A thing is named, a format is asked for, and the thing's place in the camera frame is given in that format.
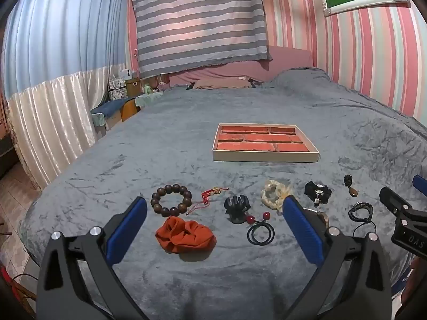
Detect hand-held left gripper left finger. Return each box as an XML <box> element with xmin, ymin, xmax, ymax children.
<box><xmin>37</xmin><ymin>197</ymin><xmax>148</xmax><ymax>320</ymax></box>

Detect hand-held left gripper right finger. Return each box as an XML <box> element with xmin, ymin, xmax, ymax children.
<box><xmin>282</xmin><ymin>195</ymin><xmax>392</xmax><ymax>320</ymax></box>

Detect white strap wristwatch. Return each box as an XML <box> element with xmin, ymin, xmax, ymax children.
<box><xmin>305</xmin><ymin>208</ymin><xmax>331</xmax><ymax>227</ymax></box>

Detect black braided leather bracelet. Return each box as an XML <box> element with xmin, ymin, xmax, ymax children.
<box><xmin>348</xmin><ymin>201</ymin><xmax>377</xmax><ymax>237</ymax></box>

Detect amber pendant black knot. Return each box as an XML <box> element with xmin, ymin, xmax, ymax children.
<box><xmin>343</xmin><ymin>174</ymin><xmax>359</xmax><ymax>198</ymax></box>

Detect orange fabric scrunchie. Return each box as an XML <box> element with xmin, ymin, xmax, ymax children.
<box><xmin>155</xmin><ymin>216</ymin><xmax>217</xmax><ymax>253</ymax></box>

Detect black hair tie red beads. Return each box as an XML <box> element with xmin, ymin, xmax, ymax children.
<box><xmin>246</xmin><ymin>211</ymin><xmax>275</xmax><ymax>245</ymax></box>

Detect red cord charm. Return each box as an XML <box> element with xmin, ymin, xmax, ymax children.
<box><xmin>187</xmin><ymin>187</ymin><xmax>230</xmax><ymax>214</ymax></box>

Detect brick print tray box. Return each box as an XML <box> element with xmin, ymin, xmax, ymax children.
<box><xmin>212</xmin><ymin>123</ymin><xmax>320</xmax><ymax>163</ymax></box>

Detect black bow hair clip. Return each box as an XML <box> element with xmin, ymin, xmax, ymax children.
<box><xmin>304</xmin><ymin>181</ymin><xmax>332</xmax><ymax>205</ymax></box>

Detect cream translucent scrunchie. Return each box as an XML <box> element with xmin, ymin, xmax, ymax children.
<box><xmin>260</xmin><ymin>179</ymin><xmax>293</xmax><ymax>210</ymax></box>

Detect black hair claw clip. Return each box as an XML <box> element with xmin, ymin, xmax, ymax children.
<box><xmin>224</xmin><ymin>195</ymin><xmax>251</xmax><ymax>224</ymax></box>

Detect grey plush blanket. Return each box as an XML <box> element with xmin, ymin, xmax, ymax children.
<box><xmin>18</xmin><ymin>67</ymin><xmax>427</xmax><ymax>320</ymax></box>

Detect wooden bedside cabinet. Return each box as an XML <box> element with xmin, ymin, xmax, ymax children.
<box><xmin>120</xmin><ymin>102</ymin><xmax>141</xmax><ymax>122</ymax></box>

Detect blue folded cloth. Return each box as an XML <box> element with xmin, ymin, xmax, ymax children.
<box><xmin>91</xmin><ymin>98</ymin><xmax>134</xmax><ymax>117</ymax></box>

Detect patterned storage bag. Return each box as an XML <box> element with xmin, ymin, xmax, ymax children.
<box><xmin>108</xmin><ymin>77</ymin><xmax>129</xmax><ymax>101</ymax></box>

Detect brown cardboard box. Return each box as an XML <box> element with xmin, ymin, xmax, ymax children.
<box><xmin>125</xmin><ymin>78</ymin><xmax>142</xmax><ymax>97</ymax></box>

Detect tan pillow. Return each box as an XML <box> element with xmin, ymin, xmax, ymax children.
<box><xmin>193</xmin><ymin>77</ymin><xmax>251</xmax><ymax>90</ymax></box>

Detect pink pillow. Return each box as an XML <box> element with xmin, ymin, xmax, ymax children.
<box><xmin>168</xmin><ymin>45</ymin><xmax>314</xmax><ymax>89</ymax></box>

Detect blue and white curtain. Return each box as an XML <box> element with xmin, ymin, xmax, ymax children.
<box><xmin>0</xmin><ymin>0</ymin><xmax>129</xmax><ymax>190</ymax></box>

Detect grey striped hanging cloth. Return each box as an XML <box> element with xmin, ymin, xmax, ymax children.
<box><xmin>130</xmin><ymin>0</ymin><xmax>272</xmax><ymax>78</ymax></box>

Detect brown wooden bead bracelet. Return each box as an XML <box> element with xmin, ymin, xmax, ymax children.
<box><xmin>151</xmin><ymin>183</ymin><xmax>193</xmax><ymax>216</ymax></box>

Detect red floor cable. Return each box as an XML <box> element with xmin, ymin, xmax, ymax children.
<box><xmin>0</xmin><ymin>263</ymin><xmax>37</xmax><ymax>317</ymax></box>

